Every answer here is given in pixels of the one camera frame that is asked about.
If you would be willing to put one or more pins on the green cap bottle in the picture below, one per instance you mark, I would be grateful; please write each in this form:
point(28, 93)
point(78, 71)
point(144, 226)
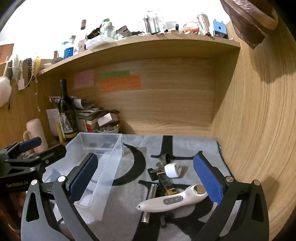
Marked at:
point(108, 29)

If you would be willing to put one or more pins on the silver metal cylinder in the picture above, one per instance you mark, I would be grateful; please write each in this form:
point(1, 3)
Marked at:
point(152, 191)

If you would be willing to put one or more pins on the white fluffy pompom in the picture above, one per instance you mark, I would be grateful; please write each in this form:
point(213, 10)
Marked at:
point(4, 90)

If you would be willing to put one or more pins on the grey mat with black letters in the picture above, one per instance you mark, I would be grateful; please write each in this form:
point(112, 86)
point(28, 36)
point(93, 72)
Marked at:
point(185, 148)

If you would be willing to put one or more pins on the bowl of pebbles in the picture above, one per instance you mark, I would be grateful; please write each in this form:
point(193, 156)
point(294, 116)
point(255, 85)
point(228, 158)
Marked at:
point(107, 129)

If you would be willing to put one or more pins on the green sticky note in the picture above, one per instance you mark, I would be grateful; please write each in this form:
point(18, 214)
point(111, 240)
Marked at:
point(115, 74)

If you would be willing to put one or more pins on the blue box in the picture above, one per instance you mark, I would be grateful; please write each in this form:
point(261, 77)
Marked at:
point(219, 29)

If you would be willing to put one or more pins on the white charger plug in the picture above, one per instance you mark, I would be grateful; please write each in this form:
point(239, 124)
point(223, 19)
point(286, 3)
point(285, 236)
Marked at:
point(170, 170)

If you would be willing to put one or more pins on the glass bowl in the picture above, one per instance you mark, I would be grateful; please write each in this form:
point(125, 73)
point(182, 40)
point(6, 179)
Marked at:
point(191, 28)

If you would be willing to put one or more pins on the dark wine bottle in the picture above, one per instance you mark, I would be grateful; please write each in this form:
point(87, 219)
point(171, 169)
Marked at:
point(66, 111)

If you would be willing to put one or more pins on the pink mug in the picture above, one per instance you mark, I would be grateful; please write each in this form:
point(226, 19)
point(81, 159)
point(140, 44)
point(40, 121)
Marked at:
point(37, 132)

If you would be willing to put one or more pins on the brown bag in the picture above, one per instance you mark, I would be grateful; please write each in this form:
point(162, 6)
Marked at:
point(245, 20)

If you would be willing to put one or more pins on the dark tube with gold end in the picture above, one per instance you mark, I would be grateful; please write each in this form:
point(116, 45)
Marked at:
point(167, 185)

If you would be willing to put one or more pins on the small white box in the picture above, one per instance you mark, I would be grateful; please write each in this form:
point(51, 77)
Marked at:
point(104, 119)

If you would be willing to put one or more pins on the white paper note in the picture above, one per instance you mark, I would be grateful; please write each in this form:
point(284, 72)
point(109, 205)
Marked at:
point(52, 118)

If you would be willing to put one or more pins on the blue dotted bottle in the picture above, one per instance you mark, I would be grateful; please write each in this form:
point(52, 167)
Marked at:
point(69, 49)

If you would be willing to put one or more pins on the tall clear glass jar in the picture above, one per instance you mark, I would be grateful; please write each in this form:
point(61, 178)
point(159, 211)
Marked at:
point(155, 20)

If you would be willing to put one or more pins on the pink sticky note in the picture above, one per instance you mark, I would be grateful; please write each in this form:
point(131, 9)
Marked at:
point(84, 78)

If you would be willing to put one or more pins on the white handheld massager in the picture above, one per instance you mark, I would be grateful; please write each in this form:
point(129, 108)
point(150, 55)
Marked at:
point(171, 200)

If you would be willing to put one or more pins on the wooden shelf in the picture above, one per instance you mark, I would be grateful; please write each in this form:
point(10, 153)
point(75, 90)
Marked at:
point(138, 44)

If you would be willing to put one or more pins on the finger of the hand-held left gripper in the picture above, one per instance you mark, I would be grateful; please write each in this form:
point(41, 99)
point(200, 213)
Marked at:
point(30, 143)
point(52, 153)

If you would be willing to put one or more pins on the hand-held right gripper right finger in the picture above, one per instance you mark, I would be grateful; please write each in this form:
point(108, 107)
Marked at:
point(208, 178)

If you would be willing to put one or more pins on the brown card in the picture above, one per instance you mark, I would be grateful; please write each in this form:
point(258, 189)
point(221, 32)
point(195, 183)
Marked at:
point(6, 53)

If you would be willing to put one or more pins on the clear plastic container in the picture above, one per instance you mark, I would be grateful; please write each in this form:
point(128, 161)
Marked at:
point(108, 162)

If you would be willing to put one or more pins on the orange sticky note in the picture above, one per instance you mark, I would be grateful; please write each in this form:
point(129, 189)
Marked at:
point(120, 83)

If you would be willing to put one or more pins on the white cup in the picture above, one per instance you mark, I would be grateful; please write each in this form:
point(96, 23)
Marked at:
point(81, 45)

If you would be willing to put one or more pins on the white tray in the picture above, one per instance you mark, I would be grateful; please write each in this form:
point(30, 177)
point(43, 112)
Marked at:
point(99, 42)

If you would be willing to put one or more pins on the stack of books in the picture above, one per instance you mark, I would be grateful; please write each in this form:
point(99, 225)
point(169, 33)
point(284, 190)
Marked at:
point(87, 115)

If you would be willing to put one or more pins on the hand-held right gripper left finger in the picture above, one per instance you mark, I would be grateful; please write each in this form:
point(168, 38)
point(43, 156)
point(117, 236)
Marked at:
point(83, 177)

